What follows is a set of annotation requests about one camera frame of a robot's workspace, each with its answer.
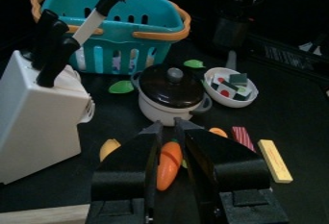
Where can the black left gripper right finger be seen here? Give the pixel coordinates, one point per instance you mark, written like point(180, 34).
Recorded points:
point(223, 160)

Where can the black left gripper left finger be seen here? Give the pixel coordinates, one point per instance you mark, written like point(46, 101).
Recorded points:
point(125, 157)

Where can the white-bladed paring knife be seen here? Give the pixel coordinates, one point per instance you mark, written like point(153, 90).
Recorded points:
point(89, 26)

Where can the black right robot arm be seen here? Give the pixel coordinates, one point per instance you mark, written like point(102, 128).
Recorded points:
point(234, 22)

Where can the white knife block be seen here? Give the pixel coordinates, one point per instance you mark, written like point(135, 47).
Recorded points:
point(40, 115)

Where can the yellow toy food piece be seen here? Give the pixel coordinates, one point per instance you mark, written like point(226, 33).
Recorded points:
point(109, 148)

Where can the red striped toy bacon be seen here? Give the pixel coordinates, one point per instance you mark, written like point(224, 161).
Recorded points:
point(244, 137)

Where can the orange toy food piece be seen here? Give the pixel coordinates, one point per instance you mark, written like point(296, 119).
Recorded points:
point(219, 132)

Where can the orange toy carrot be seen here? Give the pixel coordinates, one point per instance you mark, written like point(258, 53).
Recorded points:
point(168, 167)

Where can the yellow rectangular toy block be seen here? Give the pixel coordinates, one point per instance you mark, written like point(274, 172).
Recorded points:
point(275, 160)

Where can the white toy pot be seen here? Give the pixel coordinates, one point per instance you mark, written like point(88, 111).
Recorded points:
point(161, 111)

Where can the white bowl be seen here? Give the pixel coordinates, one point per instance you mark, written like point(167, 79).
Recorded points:
point(230, 102)

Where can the white sushi piece green dot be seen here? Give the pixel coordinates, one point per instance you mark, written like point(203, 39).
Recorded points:
point(243, 92)

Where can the green toy leaf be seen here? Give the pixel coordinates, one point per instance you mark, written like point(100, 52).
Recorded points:
point(193, 63)
point(121, 87)

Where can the white sushi piece red dot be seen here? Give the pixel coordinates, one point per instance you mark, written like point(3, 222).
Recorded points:
point(220, 82)

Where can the black pot lid grey knob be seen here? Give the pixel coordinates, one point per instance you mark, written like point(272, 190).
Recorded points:
point(172, 85)

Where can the dark green toy block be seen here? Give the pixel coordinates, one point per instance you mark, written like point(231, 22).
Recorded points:
point(239, 79)

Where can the light wooden board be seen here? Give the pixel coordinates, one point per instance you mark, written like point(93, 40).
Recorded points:
point(44, 214)

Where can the grey toy utensil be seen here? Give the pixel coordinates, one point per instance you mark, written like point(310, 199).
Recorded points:
point(232, 60)

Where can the black frame rail with label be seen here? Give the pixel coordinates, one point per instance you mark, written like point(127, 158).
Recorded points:
point(287, 56)

